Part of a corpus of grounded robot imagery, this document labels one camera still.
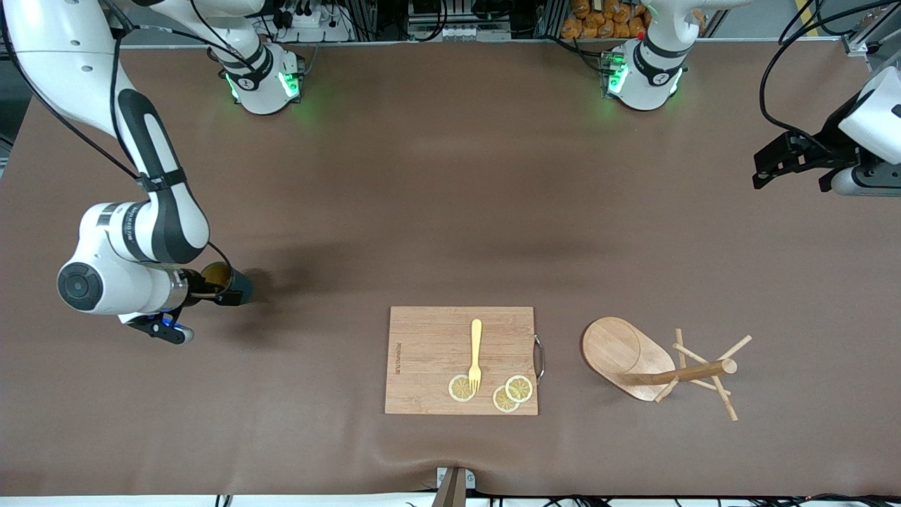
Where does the silver aluminium frame rail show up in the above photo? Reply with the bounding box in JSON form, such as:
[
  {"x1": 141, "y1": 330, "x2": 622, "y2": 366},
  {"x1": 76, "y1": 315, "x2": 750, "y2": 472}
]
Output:
[{"x1": 841, "y1": 14, "x2": 901, "y2": 57}]

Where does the yellow plastic fork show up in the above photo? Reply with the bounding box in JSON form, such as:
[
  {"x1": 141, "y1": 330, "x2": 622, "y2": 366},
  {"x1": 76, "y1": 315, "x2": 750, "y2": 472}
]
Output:
[{"x1": 467, "y1": 318, "x2": 484, "y2": 394}]

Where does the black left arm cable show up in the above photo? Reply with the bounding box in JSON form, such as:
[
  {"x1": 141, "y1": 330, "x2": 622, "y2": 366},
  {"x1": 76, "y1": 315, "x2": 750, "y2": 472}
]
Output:
[{"x1": 759, "y1": 0, "x2": 901, "y2": 142}]

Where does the white power strip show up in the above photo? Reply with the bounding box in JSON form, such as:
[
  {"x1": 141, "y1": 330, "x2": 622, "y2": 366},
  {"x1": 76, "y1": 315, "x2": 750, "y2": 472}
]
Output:
[{"x1": 271, "y1": 0, "x2": 353, "y2": 43}]

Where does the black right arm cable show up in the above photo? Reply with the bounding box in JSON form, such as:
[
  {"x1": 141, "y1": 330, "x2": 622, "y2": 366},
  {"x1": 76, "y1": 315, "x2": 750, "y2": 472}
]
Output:
[{"x1": 0, "y1": 0, "x2": 237, "y2": 282}]

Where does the wooden cutting board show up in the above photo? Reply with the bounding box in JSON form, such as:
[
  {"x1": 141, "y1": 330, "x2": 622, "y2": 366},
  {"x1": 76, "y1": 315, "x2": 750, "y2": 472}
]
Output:
[{"x1": 384, "y1": 306, "x2": 547, "y2": 416}]

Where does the wooden mug tree rack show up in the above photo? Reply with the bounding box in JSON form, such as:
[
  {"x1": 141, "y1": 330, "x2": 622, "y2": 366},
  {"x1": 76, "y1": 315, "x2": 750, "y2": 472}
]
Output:
[{"x1": 581, "y1": 316, "x2": 752, "y2": 423}]

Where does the dark green ribbed cup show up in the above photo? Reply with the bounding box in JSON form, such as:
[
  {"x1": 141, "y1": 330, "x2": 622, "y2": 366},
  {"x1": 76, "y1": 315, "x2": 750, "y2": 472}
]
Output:
[{"x1": 200, "y1": 261, "x2": 253, "y2": 306}]

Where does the grey electronics box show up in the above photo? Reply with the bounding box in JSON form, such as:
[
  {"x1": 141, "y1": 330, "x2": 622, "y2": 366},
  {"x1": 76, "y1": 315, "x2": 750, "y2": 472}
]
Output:
[{"x1": 408, "y1": 0, "x2": 511, "y2": 42}]

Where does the brown table mat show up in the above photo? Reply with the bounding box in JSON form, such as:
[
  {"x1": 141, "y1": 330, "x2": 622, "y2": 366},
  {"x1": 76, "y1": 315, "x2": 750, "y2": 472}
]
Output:
[{"x1": 0, "y1": 39, "x2": 901, "y2": 497}]

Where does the metal table edge bracket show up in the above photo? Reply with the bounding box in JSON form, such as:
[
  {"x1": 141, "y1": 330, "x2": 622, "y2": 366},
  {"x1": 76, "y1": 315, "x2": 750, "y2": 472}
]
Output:
[{"x1": 436, "y1": 467, "x2": 476, "y2": 507}]

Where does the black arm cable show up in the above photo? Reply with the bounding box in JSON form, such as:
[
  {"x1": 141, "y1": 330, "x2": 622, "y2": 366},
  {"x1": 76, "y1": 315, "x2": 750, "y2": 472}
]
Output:
[
  {"x1": 0, "y1": 0, "x2": 237, "y2": 282},
  {"x1": 759, "y1": 0, "x2": 901, "y2": 142}
]

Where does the bag of orange snacks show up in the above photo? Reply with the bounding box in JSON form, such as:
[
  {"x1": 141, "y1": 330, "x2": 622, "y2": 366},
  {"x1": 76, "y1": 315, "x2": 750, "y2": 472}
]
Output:
[{"x1": 561, "y1": 0, "x2": 648, "y2": 39}]

